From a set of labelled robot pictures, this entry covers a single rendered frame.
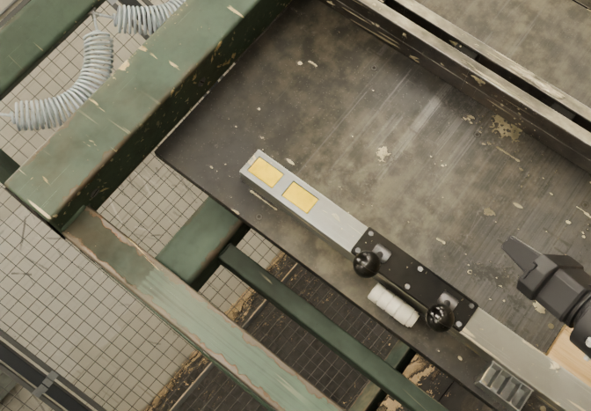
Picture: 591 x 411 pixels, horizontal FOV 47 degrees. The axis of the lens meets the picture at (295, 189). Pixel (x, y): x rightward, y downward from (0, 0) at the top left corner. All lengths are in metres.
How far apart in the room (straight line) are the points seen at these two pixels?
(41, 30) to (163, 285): 0.76
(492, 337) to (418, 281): 0.13
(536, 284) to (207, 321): 0.46
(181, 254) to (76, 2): 0.72
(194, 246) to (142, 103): 0.25
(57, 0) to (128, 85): 0.55
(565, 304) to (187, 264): 0.59
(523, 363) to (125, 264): 0.60
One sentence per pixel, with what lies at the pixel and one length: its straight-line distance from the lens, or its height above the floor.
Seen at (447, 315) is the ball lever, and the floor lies 1.45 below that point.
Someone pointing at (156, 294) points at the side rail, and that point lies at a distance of 1.05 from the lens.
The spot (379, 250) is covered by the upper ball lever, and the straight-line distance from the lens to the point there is 1.04.
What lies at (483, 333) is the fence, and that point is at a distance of 1.06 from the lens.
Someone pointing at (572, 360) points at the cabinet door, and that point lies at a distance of 1.12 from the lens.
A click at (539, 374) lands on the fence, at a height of 1.25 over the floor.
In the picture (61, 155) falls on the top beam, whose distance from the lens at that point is 1.11.
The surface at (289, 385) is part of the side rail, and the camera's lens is 1.01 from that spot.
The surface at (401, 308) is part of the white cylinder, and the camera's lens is 1.06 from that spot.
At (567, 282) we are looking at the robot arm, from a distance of 0.87.
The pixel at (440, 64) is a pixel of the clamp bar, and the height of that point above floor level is 1.59.
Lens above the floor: 1.94
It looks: 16 degrees down
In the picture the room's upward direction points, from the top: 45 degrees counter-clockwise
